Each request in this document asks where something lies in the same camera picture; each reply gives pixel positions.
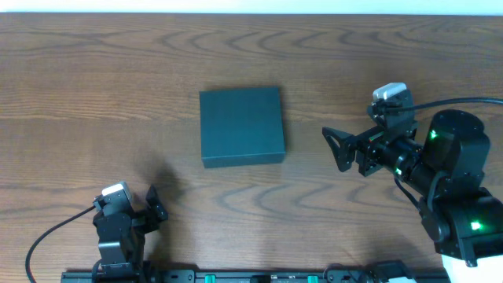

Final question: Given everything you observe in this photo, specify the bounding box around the dark green gift box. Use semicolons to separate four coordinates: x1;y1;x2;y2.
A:
200;86;286;168

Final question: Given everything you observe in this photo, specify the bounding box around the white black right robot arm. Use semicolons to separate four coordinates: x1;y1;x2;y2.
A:
321;90;502;282

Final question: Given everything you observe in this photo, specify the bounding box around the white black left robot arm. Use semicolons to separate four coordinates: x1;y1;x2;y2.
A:
93;182;168;278

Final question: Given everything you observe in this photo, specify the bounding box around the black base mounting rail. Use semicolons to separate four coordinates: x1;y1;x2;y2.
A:
61;261;450;283

